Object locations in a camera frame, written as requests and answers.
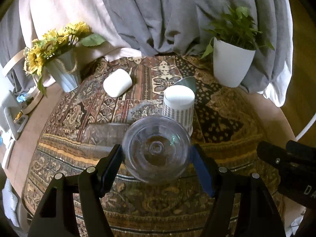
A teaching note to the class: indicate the grey metal bucket vase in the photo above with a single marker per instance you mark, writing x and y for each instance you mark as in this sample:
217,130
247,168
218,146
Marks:
64,69

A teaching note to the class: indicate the patterned brown table cloth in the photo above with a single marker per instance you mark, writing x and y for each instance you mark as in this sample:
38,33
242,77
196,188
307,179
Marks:
155,109

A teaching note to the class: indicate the clear plastic cup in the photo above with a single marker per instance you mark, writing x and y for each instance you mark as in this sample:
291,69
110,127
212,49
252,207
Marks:
156,150

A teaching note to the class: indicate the plain white cup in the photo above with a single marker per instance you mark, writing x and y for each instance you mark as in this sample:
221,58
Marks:
117,83

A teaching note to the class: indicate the white plant pot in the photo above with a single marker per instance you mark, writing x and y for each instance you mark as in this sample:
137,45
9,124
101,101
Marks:
231,63

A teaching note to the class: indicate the white patterned paper cup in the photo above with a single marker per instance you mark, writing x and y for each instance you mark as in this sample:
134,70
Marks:
178,104

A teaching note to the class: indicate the clear glass lying down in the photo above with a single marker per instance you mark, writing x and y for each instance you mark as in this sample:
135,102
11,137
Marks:
106,135

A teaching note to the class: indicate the beige curtain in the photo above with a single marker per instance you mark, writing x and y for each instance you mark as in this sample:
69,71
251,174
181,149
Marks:
39,16

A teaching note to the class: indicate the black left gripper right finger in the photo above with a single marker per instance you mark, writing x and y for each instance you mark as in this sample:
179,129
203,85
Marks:
258,214

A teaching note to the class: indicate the dark green cup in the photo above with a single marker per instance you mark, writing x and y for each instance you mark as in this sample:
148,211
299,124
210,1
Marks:
188,81

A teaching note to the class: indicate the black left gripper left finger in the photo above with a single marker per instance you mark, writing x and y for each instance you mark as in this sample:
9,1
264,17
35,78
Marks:
93,189

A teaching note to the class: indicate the white curved floor lamp pole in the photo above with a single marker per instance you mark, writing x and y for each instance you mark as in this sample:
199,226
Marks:
306,128

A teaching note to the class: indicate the grey curtain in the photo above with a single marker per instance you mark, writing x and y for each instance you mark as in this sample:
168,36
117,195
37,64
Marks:
177,26

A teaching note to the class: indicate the green potted plant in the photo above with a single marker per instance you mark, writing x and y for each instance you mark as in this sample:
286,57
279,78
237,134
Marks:
238,28

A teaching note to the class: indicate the yellow sunflower bouquet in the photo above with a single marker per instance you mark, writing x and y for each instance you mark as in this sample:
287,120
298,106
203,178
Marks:
54,43

